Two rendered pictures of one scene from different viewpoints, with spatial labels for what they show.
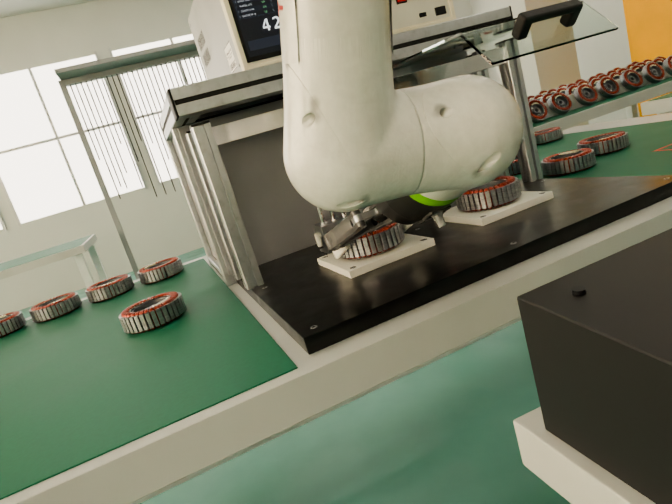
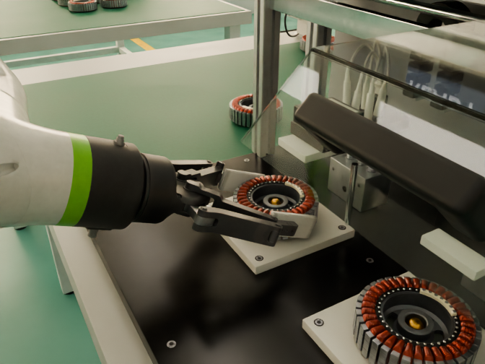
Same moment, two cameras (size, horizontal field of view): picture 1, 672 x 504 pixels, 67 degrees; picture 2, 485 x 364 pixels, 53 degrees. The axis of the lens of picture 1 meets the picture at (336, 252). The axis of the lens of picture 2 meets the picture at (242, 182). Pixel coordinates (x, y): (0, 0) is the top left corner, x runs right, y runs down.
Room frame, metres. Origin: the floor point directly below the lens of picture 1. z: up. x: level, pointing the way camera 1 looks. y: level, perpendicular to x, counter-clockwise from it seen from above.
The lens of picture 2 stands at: (0.66, -0.58, 1.15)
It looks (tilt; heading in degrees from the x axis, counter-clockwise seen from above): 30 degrees down; 78
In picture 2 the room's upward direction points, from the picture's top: straight up
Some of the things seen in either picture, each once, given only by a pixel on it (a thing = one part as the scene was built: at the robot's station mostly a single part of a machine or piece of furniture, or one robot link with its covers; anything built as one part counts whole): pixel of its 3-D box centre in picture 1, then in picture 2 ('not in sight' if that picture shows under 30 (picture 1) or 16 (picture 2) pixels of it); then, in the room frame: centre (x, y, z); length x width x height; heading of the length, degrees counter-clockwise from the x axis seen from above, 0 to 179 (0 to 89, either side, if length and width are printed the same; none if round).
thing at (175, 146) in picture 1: (200, 206); not in sight; (1.13, 0.26, 0.91); 0.28 x 0.03 x 0.32; 18
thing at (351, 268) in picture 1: (372, 252); (274, 220); (0.81, -0.06, 0.78); 0.15 x 0.15 x 0.01; 18
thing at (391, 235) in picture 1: (369, 237); (275, 205); (0.81, -0.06, 0.80); 0.11 x 0.11 x 0.04
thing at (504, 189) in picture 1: (487, 193); (414, 326); (0.89, -0.29, 0.80); 0.11 x 0.11 x 0.04
